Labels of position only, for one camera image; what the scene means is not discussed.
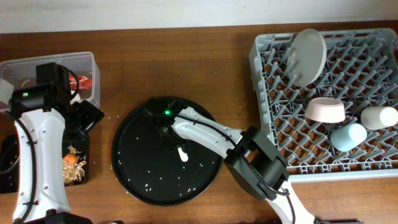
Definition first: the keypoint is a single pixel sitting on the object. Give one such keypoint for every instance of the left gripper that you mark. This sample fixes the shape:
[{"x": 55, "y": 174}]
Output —
[{"x": 89, "y": 112}]

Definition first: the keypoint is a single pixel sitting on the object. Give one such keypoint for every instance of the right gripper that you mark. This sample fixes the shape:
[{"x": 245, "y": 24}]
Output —
[{"x": 169, "y": 144}]

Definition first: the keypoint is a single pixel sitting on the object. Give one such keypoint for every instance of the white plastic fork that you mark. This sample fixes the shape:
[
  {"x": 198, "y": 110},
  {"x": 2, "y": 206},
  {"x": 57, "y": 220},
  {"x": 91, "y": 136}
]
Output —
[{"x": 183, "y": 155}]

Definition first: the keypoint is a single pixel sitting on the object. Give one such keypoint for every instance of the red snack wrapper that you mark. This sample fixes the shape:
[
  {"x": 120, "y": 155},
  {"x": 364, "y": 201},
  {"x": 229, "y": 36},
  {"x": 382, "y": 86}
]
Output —
[{"x": 84, "y": 82}]

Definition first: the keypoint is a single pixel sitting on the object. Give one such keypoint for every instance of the orange carrot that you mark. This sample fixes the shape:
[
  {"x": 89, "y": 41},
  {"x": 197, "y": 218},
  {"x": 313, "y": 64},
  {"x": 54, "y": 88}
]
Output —
[{"x": 71, "y": 159}]

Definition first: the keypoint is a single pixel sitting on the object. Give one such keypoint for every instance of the rice and food scraps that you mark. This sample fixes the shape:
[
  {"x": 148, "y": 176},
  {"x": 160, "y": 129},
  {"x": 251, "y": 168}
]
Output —
[{"x": 74, "y": 174}]

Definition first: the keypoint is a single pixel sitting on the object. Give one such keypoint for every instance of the small white bowl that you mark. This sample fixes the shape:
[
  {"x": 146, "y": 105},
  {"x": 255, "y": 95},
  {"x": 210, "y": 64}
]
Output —
[{"x": 325, "y": 110}]

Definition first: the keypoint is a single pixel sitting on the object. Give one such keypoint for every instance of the white plate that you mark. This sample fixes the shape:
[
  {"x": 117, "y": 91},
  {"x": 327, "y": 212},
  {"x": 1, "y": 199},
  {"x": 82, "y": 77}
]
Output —
[{"x": 308, "y": 57}]

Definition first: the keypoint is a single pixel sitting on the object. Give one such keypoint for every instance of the light blue cup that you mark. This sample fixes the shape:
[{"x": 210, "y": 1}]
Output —
[{"x": 348, "y": 137}]

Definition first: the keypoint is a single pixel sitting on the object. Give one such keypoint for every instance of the white cup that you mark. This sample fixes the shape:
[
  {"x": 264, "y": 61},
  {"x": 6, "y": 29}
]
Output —
[{"x": 378, "y": 117}]

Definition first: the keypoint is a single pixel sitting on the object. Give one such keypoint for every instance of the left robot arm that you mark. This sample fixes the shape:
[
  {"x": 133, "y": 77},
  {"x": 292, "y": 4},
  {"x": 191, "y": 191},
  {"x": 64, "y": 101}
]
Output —
[{"x": 43, "y": 115}]

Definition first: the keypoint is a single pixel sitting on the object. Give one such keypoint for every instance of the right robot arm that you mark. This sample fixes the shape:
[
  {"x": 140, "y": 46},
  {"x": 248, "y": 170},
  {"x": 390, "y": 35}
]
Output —
[{"x": 254, "y": 161}]

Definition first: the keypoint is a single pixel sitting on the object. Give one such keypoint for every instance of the grey dishwasher rack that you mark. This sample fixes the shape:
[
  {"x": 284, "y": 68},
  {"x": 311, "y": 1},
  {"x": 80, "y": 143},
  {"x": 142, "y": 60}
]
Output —
[{"x": 361, "y": 71}]

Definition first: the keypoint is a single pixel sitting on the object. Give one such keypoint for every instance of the round black serving tray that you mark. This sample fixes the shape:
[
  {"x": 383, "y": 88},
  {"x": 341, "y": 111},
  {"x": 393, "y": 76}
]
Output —
[{"x": 153, "y": 175}]

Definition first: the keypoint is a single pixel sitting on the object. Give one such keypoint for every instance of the clear plastic bin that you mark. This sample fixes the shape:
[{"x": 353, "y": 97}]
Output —
[{"x": 20, "y": 73}]

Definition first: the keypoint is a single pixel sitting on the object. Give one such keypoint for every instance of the black rectangular tray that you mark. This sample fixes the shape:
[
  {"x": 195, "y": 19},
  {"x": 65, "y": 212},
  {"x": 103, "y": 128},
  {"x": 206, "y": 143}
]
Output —
[{"x": 10, "y": 160}]

